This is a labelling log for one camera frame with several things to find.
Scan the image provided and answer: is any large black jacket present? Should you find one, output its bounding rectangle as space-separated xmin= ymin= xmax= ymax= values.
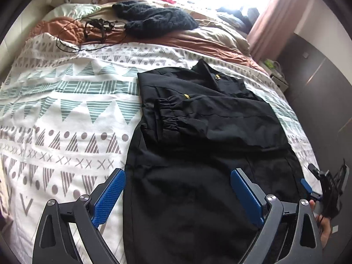
xmin=123 ymin=60 xmax=307 ymax=263

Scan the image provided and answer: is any pink curtain right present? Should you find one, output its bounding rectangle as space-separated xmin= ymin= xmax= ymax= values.
xmin=246 ymin=0 xmax=309 ymax=61

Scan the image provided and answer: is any white bedside drawer cabinet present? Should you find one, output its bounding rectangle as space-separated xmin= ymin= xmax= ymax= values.
xmin=258 ymin=59 xmax=289 ymax=92

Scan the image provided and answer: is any patterned white bed quilt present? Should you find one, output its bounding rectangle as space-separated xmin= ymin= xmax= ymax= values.
xmin=1 ymin=33 xmax=321 ymax=263

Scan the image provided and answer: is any dark clothes pile on sill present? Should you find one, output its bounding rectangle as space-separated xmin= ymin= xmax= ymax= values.
xmin=216 ymin=7 xmax=260 ymax=34

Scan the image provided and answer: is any dark knitted sweater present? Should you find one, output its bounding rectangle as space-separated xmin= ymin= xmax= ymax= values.
xmin=112 ymin=0 xmax=199 ymax=39

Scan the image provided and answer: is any black cable headset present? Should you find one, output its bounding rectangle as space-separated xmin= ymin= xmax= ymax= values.
xmin=55 ymin=17 xmax=127 ymax=54

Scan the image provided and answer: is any orange brown blanket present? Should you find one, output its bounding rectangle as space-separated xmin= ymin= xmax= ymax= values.
xmin=29 ymin=8 xmax=265 ymax=72

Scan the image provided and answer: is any light green pillow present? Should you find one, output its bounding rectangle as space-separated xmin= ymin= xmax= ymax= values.
xmin=43 ymin=4 xmax=101 ymax=22

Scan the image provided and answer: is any person right hand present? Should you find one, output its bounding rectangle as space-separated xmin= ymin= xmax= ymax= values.
xmin=313 ymin=212 xmax=332 ymax=249

